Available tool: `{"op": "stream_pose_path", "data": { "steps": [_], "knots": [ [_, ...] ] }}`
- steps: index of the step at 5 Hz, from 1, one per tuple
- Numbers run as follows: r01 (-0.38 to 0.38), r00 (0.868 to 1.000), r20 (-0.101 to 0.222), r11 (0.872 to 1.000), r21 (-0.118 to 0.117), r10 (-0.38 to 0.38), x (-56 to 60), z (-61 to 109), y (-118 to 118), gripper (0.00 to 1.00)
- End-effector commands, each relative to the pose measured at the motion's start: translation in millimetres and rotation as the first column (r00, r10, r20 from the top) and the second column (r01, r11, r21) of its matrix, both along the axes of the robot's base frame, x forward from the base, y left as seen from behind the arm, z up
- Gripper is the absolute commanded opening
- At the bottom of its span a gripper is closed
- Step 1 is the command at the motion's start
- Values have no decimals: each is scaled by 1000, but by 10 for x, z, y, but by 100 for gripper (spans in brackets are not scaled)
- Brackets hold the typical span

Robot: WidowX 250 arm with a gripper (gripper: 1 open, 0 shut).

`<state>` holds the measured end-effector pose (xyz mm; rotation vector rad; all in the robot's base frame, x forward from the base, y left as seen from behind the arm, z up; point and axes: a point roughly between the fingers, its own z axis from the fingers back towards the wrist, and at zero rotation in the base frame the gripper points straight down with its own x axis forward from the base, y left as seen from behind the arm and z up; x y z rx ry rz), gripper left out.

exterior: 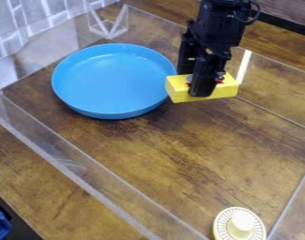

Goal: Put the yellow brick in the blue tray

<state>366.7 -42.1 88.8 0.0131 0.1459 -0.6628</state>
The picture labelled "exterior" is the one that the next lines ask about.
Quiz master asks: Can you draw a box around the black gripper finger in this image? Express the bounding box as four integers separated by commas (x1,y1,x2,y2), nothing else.
176,36,198,74
188,55,226,98

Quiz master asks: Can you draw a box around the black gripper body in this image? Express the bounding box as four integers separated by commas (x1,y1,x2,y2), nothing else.
179,0,254,64

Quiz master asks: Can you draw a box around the yellow butter brick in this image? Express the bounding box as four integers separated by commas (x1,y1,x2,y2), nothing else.
166,73,239,103

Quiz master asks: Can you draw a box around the blue round tray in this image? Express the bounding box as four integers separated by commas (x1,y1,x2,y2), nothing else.
51,43,175,120

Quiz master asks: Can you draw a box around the clear acrylic barrier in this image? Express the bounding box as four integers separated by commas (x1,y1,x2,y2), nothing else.
0,93,208,240

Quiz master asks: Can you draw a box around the cream round lid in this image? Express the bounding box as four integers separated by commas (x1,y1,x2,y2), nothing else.
212,207,266,240

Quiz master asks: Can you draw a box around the black cable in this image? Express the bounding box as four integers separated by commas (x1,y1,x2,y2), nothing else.
234,0,262,25

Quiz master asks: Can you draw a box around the clear acrylic corner bracket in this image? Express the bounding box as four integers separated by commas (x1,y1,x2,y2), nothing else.
84,0,128,40

